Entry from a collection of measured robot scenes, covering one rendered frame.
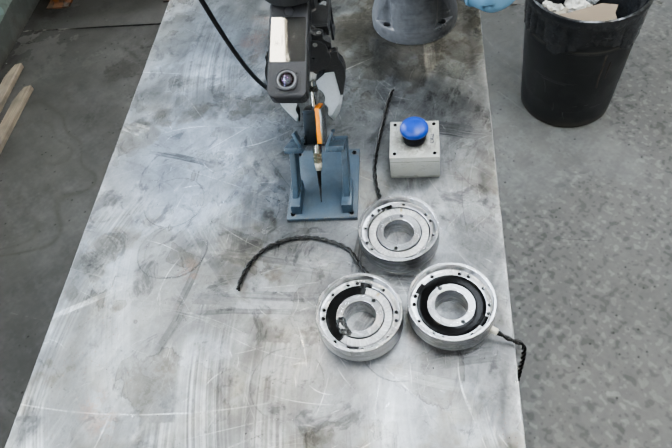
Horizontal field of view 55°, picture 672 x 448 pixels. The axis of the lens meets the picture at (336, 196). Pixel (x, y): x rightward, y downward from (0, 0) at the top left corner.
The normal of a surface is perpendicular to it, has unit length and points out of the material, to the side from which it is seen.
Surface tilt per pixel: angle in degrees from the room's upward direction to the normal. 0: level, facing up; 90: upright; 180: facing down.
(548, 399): 0
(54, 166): 0
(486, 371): 0
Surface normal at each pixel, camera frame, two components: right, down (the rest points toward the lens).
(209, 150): -0.11, -0.61
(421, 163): -0.07, 0.79
